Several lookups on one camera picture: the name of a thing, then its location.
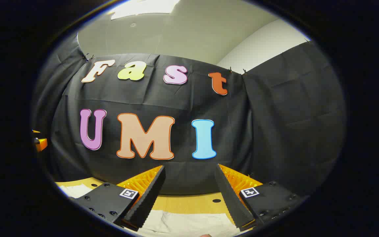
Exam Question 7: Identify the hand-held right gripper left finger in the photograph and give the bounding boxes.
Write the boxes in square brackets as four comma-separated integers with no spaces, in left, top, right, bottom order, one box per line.
[67,165,166,231]

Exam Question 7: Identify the black backdrop cloth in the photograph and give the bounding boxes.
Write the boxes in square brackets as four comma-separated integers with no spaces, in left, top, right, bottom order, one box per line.
[32,33,347,198]

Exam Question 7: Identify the white jeans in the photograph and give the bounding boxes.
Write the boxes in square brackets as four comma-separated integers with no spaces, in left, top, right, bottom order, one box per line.
[58,184,242,237]

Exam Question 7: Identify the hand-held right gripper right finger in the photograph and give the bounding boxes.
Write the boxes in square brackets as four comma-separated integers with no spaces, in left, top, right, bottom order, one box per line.
[214,164,309,231]

